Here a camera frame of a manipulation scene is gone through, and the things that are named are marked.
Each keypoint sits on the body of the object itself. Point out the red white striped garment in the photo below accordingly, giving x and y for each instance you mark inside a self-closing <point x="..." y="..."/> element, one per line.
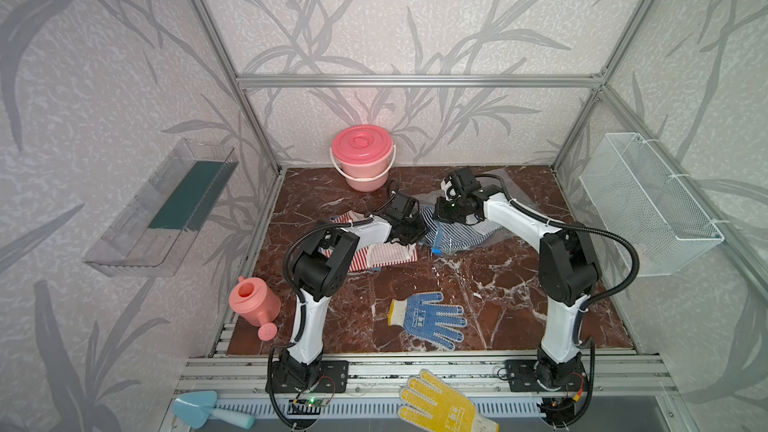
<point x="376" y="251"/>

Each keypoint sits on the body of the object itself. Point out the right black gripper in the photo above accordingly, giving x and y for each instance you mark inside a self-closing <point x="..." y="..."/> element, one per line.
<point x="438" y="211"/>

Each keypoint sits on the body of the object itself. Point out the pink watering can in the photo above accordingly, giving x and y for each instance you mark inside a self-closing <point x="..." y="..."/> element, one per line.
<point x="253" y="300"/>

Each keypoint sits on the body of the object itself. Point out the clear plastic wall shelf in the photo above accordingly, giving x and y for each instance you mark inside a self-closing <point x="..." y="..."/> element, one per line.
<point x="153" y="234"/>

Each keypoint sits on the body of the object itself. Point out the pink item in basket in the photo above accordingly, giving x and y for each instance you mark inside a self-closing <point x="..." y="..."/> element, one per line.
<point x="643" y="252"/>

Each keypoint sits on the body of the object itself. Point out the light blue hand trowel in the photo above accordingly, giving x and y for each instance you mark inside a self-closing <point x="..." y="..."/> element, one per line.
<point x="196" y="408"/>

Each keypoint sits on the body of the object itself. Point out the pink lidded plastic bucket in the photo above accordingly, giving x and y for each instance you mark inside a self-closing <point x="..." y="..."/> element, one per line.
<point x="363" y="155"/>

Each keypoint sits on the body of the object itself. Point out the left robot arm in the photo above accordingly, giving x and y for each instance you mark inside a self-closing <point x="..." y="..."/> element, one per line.
<point x="318" y="263"/>

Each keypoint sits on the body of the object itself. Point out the white wire mesh basket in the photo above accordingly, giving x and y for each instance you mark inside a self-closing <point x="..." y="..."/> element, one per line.
<point x="638" y="197"/>

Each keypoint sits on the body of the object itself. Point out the blue white striped garment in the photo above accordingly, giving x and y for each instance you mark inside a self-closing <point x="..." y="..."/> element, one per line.
<point x="447" y="238"/>

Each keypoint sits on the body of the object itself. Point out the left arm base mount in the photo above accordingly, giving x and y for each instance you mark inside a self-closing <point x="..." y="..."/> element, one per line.
<point x="325" y="376"/>

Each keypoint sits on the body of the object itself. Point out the blue dotted work glove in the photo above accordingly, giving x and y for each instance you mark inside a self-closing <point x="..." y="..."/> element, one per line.
<point x="426" y="317"/>

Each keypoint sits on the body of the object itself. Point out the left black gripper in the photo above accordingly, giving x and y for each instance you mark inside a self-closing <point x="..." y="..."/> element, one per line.
<point x="421" y="229"/>

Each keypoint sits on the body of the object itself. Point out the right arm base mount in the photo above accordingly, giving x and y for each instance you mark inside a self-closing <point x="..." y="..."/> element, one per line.
<point x="538" y="376"/>

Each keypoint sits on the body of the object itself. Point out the yellow dotted work glove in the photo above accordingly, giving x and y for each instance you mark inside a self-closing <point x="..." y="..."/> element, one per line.
<point x="432" y="405"/>

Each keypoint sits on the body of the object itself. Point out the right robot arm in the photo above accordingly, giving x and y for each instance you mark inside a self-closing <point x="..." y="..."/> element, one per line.
<point x="568" y="263"/>

